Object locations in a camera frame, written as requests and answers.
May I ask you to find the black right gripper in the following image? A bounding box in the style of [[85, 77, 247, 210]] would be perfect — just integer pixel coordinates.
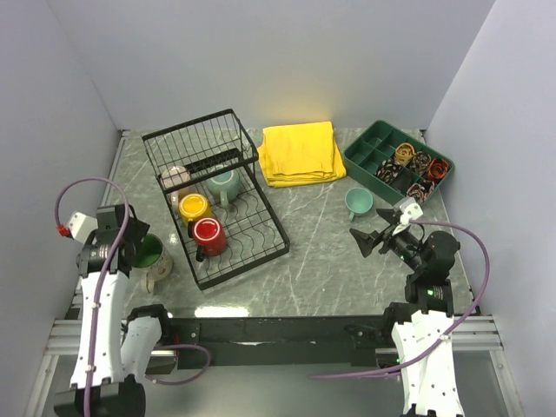
[[349, 208, 426, 272]]

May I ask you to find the dark green cup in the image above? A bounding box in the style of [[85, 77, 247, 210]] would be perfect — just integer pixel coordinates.
[[132, 234, 174, 294]]

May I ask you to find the teal ceramic cup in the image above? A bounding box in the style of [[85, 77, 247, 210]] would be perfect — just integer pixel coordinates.
[[344, 188, 374, 221]]

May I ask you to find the yellow mug black handle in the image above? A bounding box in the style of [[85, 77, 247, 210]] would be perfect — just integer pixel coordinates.
[[178, 193, 213, 226]]

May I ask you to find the pink iridescent mug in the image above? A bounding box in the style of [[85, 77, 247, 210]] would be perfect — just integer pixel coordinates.
[[161, 166, 192, 209]]

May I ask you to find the red mug black handle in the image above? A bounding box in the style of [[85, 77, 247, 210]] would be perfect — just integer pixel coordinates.
[[192, 217, 227, 261]]

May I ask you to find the grey-green ceramic mug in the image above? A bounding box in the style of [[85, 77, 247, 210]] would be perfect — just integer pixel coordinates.
[[206, 169, 242, 209]]

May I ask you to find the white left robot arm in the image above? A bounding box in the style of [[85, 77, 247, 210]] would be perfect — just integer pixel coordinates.
[[54, 204, 174, 416]]

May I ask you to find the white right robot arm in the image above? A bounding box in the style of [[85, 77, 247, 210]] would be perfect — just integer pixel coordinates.
[[350, 203, 465, 416]]

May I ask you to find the pink patterned rolled tie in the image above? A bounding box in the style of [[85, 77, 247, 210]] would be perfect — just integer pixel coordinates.
[[406, 180, 435, 204]]

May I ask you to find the black floral rolled tie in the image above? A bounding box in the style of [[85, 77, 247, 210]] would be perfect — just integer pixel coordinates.
[[374, 159, 404, 183]]

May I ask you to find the green divided organizer tray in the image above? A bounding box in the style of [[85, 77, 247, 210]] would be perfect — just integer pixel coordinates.
[[343, 121, 455, 205]]

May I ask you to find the yellow rolled tie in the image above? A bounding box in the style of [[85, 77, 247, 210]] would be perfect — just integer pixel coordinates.
[[394, 142, 415, 166]]

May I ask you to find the dark patterned rolled tie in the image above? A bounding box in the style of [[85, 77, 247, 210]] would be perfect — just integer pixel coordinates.
[[408, 151, 433, 175]]

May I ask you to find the orange black rolled tie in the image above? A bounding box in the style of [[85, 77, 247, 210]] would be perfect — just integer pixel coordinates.
[[424, 157, 450, 183]]

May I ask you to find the folded yellow cloth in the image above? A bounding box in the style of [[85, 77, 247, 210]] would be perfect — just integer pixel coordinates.
[[258, 121, 347, 188]]

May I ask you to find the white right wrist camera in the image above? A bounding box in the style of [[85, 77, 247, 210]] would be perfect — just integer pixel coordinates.
[[393, 197, 423, 226]]

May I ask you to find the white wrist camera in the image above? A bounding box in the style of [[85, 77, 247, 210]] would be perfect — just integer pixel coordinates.
[[56, 211, 97, 243], [393, 197, 423, 226]]

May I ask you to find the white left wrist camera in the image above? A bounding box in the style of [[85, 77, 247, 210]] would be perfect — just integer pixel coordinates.
[[56, 211, 97, 243]]

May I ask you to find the black wire dish rack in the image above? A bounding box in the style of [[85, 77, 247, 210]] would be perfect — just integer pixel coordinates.
[[142, 109, 290, 290]]

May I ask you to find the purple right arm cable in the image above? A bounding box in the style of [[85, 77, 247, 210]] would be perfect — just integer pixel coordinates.
[[308, 219, 492, 380]]

